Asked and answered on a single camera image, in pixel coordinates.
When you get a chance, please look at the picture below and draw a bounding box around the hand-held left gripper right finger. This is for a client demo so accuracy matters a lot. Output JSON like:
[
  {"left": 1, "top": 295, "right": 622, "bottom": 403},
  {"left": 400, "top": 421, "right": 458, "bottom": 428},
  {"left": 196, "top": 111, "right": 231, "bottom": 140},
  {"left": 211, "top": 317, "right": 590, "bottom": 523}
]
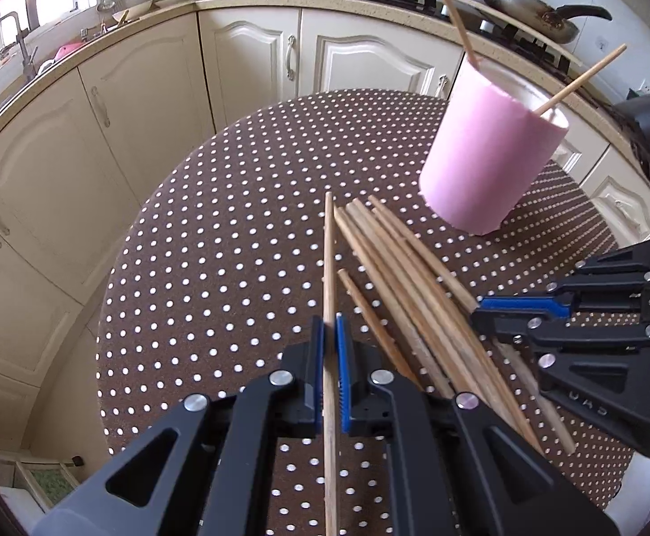
[{"left": 333, "top": 313, "right": 619, "bottom": 536}]

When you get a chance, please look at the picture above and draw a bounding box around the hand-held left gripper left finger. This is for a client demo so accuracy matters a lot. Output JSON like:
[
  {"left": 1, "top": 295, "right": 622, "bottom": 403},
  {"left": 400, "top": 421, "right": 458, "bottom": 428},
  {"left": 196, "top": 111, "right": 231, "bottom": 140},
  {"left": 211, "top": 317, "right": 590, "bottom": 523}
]
[{"left": 35, "top": 315, "right": 326, "bottom": 536}]

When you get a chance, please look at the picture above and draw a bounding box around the light wooden chopstick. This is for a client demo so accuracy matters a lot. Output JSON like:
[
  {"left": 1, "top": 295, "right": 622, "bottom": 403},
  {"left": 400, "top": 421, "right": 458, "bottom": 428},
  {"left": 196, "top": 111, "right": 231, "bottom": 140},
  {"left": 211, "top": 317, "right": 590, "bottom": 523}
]
[{"left": 323, "top": 191, "right": 339, "bottom": 536}]

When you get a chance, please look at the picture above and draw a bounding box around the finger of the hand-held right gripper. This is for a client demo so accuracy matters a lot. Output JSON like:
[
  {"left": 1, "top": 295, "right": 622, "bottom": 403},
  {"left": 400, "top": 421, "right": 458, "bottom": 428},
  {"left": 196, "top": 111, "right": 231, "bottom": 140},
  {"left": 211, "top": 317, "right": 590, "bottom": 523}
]
[
  {"left": 478, "top": 237, "right": 650, "bottom": 319},
  {"left": 471, "top": 313, "right": 650, "bottom": 457}
]

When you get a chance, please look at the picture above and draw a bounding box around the pink cup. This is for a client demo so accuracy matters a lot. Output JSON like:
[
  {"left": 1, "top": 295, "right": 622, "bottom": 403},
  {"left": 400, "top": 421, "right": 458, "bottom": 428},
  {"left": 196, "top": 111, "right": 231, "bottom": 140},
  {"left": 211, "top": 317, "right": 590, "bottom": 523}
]
[{"left": 419, "top": 60, "right": 570, "bottom": 236}]

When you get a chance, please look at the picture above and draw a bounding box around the white wooden frame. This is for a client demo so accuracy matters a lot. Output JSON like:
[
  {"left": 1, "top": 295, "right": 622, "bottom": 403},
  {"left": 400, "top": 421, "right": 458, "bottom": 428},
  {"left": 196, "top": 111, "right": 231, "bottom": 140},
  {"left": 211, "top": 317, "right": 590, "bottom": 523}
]
[{"left": 0, "top": 449, "right": 83, "bottom": 515}]

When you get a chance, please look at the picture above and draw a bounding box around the white bowl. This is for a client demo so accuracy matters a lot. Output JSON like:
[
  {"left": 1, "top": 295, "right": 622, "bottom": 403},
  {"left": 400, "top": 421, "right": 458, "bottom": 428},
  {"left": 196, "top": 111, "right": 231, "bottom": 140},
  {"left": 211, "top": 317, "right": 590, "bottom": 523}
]
[{"left": 112, "top": 0, "right": 154, "bottom": 27}]

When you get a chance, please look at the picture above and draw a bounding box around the bunch of wooden chopsticks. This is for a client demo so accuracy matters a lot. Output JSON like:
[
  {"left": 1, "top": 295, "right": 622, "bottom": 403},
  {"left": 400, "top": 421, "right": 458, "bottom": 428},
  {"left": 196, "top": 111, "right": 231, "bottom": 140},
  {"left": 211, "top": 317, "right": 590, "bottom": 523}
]
[{"left": 416, "top": 0, "right": 628, "bottom": 118}]

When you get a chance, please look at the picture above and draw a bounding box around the row of cream cabinet doors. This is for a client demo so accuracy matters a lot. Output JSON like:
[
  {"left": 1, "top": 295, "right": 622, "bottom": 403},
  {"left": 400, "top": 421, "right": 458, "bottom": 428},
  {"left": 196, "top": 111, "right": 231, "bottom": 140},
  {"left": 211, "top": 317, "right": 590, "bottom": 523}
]
[{"left": 0, "top": 7, "right": 650, "bottom": 431}]

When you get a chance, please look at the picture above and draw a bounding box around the metal kitchen faucet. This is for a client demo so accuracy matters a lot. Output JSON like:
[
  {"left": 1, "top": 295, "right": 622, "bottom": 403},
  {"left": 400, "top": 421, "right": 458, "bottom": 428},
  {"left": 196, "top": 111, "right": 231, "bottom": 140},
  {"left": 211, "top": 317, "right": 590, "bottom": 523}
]
[{"left": 0, "top": 11, "right": 39, "bottom": 80}]

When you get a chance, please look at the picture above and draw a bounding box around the pile of wooden chopsticks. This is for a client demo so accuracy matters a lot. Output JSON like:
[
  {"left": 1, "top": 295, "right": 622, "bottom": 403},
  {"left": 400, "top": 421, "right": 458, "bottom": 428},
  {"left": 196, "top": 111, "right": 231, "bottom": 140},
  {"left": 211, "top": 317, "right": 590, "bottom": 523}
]
[{"left": 333, "top": 195, "right": 577, "bottom": 456}]

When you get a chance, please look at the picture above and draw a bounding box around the steel frying pan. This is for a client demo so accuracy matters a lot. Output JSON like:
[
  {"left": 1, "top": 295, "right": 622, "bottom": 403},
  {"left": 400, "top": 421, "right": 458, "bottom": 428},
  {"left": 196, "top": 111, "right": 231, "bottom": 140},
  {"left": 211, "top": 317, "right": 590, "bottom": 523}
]
[{"left": 479, "top": 0, "right": 614, "bottom": 46}]

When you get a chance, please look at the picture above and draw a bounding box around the black gas stove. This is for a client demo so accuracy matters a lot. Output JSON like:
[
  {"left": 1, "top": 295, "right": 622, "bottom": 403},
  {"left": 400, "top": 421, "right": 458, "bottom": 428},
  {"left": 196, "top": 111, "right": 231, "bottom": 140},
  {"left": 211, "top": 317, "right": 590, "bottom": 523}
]
[{"left": 317, "top": 0, "right": 588, "bottom": 76}]

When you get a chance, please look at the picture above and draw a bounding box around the brown polka dot tablecloth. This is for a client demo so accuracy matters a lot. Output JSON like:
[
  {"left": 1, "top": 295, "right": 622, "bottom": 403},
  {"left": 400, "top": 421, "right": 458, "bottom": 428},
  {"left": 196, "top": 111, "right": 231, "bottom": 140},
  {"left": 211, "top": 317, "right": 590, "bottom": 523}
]
[{"left": 95, "top": 88, "right": 638, "bottom": 536}]

